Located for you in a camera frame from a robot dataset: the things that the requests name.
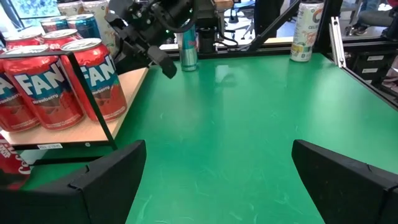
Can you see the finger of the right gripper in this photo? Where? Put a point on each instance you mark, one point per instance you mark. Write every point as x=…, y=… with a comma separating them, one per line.
x=117, y=27
x=163, y=62

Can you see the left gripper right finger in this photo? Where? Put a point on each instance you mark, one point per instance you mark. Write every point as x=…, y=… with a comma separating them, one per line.
x=351, y=193

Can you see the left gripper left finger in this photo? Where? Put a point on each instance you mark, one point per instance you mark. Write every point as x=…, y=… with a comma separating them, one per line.
x=77, y=193

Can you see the blue silver Red Bull can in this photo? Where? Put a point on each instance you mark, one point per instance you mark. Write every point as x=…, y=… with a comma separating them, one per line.
x=188, y=53
x=84, y=26

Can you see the green can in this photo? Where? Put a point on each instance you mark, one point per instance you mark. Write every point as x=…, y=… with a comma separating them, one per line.
x=54, y=23

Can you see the Star Wars Coca-Cola can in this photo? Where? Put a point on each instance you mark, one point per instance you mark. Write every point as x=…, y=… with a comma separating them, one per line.
x=12, y=161

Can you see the wooden desk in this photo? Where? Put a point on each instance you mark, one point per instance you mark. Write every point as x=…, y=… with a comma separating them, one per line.
x=224, y=4

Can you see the blue office chair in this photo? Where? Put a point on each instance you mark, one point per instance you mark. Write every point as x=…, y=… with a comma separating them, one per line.
x=244, y=6

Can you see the green table mat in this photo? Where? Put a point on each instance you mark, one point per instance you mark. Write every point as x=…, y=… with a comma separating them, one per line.
x=233, y=140

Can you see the black drawer unit white labels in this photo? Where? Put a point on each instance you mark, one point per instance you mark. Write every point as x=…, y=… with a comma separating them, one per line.
x=373, y=67

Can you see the person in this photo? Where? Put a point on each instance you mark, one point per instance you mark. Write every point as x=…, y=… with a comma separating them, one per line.
x=373, y=17

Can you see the black aluminium table frame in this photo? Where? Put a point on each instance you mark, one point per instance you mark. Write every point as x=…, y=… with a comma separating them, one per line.
x=242, y=53

